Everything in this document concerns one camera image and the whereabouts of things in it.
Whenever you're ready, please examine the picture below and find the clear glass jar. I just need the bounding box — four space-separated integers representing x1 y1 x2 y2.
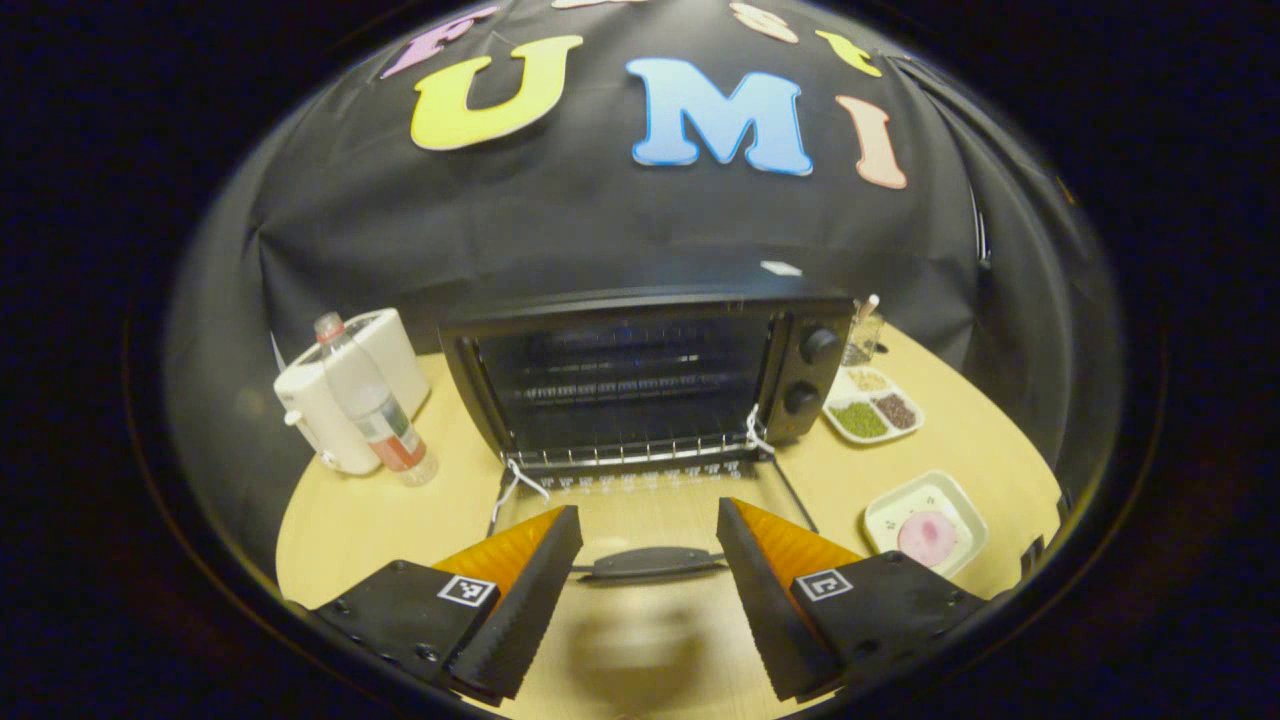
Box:
842 293 887 369

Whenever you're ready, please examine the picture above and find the metal oven rack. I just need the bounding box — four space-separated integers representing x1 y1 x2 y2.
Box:
508 432 773 473

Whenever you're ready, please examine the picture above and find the black electric oven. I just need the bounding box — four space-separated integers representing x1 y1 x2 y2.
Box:
438 250 858 583

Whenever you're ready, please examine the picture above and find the black backdrop cloth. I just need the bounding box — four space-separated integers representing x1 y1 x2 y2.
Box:
165 0 1121 561

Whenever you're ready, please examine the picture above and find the white square plate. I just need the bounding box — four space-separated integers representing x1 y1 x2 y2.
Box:
863 470 990 580

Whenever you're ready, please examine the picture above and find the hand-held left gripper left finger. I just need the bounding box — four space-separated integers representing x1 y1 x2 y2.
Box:
313 505 584 701

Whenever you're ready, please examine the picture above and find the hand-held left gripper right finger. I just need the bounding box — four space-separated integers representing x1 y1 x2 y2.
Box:
716 497 993 702

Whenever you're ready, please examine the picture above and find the pink round cake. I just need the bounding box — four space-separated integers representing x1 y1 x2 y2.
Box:
897 510 960 569

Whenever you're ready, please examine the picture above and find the white kitchen appliance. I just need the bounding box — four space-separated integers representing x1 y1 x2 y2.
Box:
273 308 431 477

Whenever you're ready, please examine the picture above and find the white divided dish with grains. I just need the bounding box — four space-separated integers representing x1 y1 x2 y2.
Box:
822 365 926 446

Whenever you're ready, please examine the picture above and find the clear plastic water bottle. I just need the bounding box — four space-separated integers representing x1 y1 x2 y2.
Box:
313 312 440 488

